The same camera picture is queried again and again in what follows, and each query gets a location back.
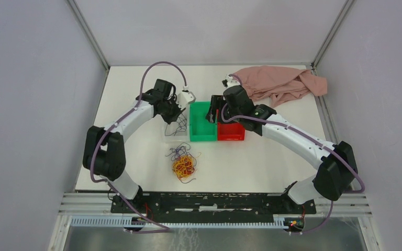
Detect clear plastic bin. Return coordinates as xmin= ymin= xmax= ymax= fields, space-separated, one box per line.
xmin=162 ymin=108 xmax=189 ymax=143

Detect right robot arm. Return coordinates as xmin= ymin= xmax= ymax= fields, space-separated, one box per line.
xmin=206 ymin=85 xmax=359 ymax=213

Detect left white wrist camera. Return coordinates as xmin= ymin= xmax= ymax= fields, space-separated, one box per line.
xmin=176 ymin=90 xmax=196 ymax=110

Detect wire bundle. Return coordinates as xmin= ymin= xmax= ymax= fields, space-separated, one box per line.
xmin=165 ymin=143 xmax=203 ymax=184

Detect white slotted cable duct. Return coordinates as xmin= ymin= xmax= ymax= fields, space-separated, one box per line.
xmin=70 ymin=216 xmax=288 ymax=230

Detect right controller board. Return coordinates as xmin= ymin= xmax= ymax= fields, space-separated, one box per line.
xmin=283 ymin=218 xmax=305 ymax=232

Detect dark purple wire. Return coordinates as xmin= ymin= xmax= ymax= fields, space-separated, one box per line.
xmin=164 ymin=116 xmax=188 ymax=137

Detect green plastic bin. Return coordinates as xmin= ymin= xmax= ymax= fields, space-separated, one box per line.
xmin=189 ymin=101 xmax=217 ymax=142

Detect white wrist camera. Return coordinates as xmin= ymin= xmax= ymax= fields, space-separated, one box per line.
xmin=176 ymin=90 xmax=196 ymax=110
xmin=222 ymin=76 xmax=241 ymax=88

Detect aluminium frame rail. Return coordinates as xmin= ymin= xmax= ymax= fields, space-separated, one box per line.
xmin=59 ymin=193 xmax=373 ymax=217

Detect red plastic bin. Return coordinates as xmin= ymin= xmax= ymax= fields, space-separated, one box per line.
xmin=217 ymin=123 xmax=245 ymax=141

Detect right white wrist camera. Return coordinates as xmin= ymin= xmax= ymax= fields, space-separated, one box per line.
xmin=222 ymin=76 xmax=241 ymax=88

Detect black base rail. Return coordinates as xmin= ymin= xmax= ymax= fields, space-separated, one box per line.
xmin=130 ymin=191 xmax=317 ymax=223

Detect pink cloth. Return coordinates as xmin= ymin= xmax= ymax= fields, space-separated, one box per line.
xmin=234 ymin=66 xmax=328 ymax=108

